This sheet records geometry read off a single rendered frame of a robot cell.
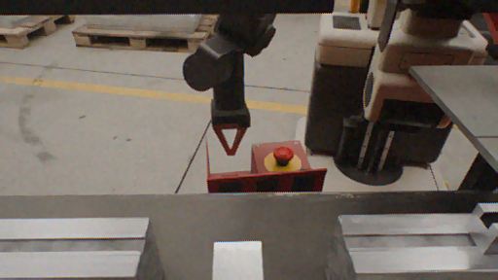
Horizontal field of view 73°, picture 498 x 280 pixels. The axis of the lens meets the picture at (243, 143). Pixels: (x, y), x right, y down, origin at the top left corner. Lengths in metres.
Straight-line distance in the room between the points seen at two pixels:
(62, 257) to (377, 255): 0.26
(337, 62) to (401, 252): 0.99
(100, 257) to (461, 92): 0.46
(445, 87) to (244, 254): 0.37
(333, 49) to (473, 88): 0.75
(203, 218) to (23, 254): 0.20
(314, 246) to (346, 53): 0.91
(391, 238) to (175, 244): 0.24
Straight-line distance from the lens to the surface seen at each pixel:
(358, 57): 1.25
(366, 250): 0.32
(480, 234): 0.36
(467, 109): 0.48
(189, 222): 0.44
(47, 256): 0.34
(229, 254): 0.26
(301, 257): 0.41
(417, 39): 1.00
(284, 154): 0.64
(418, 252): 0.33
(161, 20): 3.18
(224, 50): 0.52
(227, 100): 0.58
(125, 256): 0.31
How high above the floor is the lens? 1.22
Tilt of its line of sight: 38 degrees down
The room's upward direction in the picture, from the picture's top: straight up
